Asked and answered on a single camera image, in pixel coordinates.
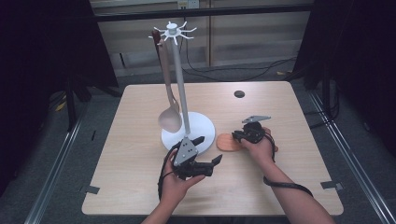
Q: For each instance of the grey tape piece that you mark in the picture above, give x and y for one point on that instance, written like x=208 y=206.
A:
x=331 y=185
x=92 y=189

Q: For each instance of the black horizontal bar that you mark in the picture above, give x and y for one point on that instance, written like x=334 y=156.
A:
x=202 y=13

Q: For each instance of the person's right hand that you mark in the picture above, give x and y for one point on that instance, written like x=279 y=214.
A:
x=263 y=151

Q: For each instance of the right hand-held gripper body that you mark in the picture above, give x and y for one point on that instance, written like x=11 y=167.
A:
x=255 y=132

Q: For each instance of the yellow tape piece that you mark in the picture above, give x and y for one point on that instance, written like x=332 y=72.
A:
x=280 y=73
x=60 y=106

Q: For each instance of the black metal stand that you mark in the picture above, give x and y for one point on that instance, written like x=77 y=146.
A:
x=326 y=93
x=71 y=102

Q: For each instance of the metal floor rail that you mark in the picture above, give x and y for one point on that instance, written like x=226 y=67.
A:
x=53 y=174
x=351 y=155

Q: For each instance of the white utensil rack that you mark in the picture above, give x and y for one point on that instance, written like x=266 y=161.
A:
x=199 y=124

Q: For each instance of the person's left hand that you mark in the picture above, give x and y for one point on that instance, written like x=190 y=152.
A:
x=174 y=186

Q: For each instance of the black curtain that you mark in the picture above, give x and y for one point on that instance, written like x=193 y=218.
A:
x=358 y=46
x=37 y=46

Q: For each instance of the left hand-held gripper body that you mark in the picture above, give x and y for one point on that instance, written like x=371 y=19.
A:
x=186 y=155

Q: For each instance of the round dark table grommet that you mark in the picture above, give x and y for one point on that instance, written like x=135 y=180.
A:
x=239 y=94

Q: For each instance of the orange kitchen utensil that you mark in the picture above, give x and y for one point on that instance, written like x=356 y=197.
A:
x=225 y=143

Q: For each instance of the white wall outlet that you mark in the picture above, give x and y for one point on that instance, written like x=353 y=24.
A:
x=188 y=3

